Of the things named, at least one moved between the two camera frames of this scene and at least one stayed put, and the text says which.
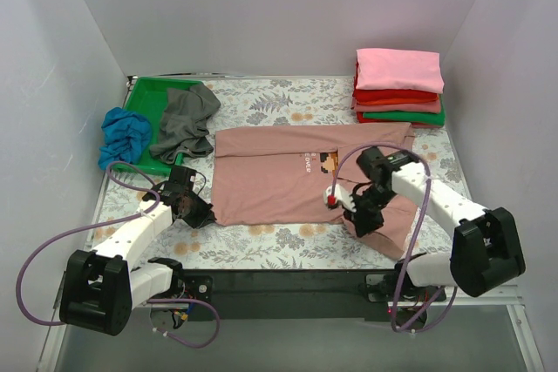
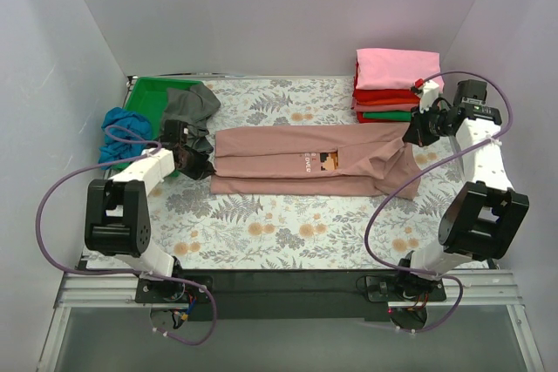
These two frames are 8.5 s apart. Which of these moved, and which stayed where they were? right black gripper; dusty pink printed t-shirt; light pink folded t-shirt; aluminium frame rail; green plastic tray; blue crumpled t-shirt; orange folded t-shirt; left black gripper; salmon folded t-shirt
Moved: left black gripper; dusty pink printed t-shirt; right black gripper
Stayed: salmon folded t-shirt; blue crumpled t-shirt; green plastic tray; aluminium frame rail; orange folded t-shirt; light pink folded t-shirt
